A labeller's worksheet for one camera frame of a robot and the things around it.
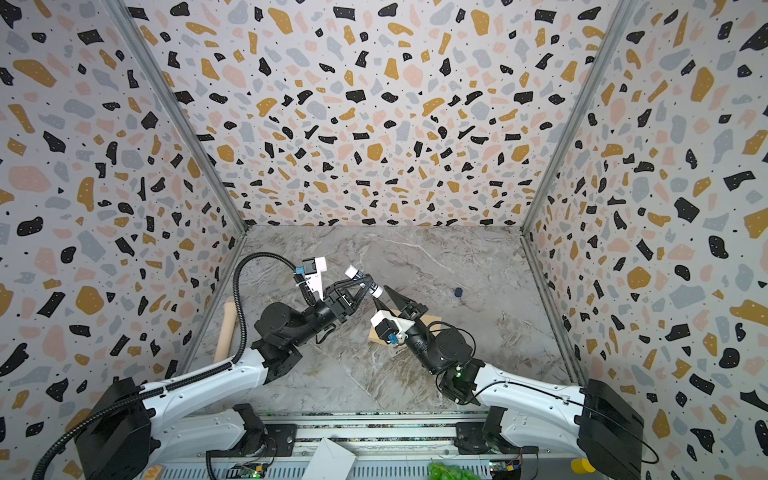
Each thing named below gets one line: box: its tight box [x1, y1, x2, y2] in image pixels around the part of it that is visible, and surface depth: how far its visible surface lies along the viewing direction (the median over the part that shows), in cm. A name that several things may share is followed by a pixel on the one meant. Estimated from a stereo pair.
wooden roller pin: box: [214, 296, 238, 363], surface depth 92 cm
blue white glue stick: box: [344, 264, 383, 299], surface depth 64 cm
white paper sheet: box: [301, 437, 356, 480], surface depth 69 cm
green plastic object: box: [428, 458, 481, 480], surface depth 67 cm
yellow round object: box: [570, 458, 596, 475], surface depth 68 cm
